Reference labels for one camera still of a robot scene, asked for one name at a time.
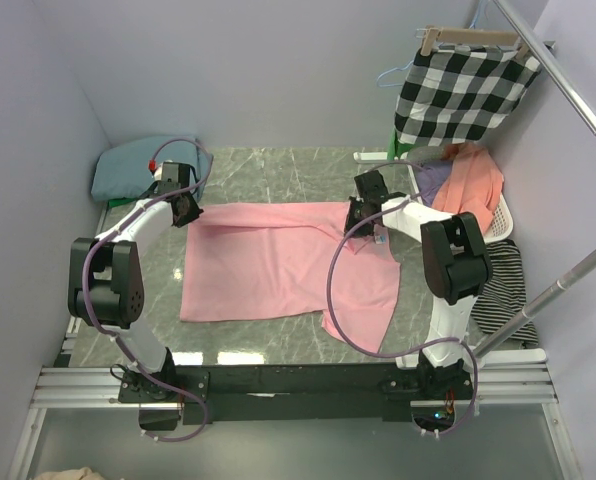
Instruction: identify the pink t-shirt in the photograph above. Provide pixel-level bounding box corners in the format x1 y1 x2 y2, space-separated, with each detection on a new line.
180 202 400 352

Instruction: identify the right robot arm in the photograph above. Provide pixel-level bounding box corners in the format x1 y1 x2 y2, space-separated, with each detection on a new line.
345 170 493 399

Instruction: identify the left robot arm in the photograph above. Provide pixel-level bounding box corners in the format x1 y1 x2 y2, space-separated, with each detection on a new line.
67 160 203 402

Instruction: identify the white rack foot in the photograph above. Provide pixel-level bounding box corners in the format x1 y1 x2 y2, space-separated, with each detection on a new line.
353 152 388 164

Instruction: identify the green hanging garment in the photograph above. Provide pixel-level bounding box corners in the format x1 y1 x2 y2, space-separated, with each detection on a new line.
387 130 413 161

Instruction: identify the purple garment in basket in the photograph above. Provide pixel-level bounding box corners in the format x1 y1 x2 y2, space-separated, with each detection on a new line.
414 160 452 207

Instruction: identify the folded teal t-shirt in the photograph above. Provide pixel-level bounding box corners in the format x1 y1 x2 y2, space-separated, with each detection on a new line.
91 135 209 202

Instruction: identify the orange shirt in basket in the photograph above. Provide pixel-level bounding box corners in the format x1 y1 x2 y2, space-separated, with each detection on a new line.
432 143 504 233

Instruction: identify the black white checkered cloth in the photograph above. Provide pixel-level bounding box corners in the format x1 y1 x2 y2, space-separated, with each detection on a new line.
393 46 541 150

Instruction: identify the white laundry basket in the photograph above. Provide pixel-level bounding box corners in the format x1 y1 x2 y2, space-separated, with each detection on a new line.
408 160 513 243

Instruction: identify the wooden clothes hanger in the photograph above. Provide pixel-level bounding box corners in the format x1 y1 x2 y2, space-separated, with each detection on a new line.
420 26 529 59

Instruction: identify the black white striped garment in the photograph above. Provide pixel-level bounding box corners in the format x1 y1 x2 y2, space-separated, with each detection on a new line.
471 239 527 335

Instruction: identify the black mounting base bar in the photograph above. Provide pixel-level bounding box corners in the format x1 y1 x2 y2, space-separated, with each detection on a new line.
117 361 484 432

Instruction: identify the metal clothes rack pole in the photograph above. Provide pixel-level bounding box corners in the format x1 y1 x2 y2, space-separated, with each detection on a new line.
474 1 596 359

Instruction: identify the beige cloth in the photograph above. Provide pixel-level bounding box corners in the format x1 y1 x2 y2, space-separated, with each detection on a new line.
34 467 105 480

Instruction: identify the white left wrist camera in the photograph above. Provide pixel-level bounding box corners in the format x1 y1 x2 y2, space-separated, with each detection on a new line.
148 159 164 181

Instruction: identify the blue wire hanger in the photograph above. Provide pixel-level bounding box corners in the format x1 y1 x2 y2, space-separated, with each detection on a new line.
375 61 413 88

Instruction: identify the aluminium frame rail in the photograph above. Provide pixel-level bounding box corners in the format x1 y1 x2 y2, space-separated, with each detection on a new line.
5 309 559 480

